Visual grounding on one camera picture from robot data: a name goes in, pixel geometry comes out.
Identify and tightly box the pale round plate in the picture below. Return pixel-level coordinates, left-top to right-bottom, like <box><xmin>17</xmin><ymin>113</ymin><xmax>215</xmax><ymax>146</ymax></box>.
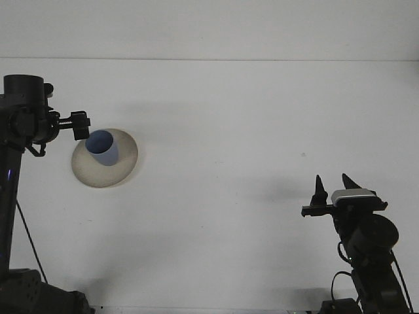
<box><xmin>71</xmin><ymin>128</ymin><xmax>139</xmax><ymax>189</ymax></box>

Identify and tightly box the pale blue cup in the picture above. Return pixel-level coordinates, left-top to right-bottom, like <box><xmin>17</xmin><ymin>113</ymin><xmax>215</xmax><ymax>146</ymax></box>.
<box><xmin>84</xmin><ymin>130</ymin><xmax>118</xmax><ymax>167</ymax></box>

